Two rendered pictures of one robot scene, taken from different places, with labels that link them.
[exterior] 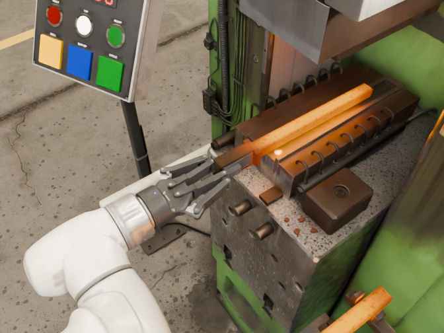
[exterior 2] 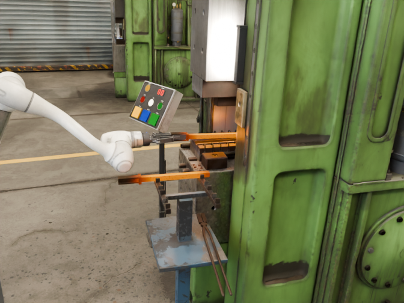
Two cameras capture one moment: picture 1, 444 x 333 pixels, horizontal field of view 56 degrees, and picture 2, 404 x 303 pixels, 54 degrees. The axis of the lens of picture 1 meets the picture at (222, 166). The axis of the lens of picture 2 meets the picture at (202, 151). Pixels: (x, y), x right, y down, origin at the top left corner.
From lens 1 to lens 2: 158 cm
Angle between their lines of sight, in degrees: 32
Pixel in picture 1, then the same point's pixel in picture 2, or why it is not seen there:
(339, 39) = (209, 92)
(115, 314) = (119, 144)
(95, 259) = (121, 137)
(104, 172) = (146, 210)
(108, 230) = (128, 134)
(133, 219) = (136, 134)
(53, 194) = (115, 213)
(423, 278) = (241, 196)
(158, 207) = (145, 135)
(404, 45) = not seen: hidden behind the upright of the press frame
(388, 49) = not seen: hidden behind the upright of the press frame
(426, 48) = not seen: hidden behind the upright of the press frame
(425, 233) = (239, 171)
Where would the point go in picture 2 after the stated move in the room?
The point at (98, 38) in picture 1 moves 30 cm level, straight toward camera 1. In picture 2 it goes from (154, 107) to (147, 120)
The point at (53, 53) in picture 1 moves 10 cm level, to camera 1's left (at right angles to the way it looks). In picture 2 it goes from (137, 112) to (124, 110)
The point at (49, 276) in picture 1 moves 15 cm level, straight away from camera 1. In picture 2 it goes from (106, 138) to (101, 129)
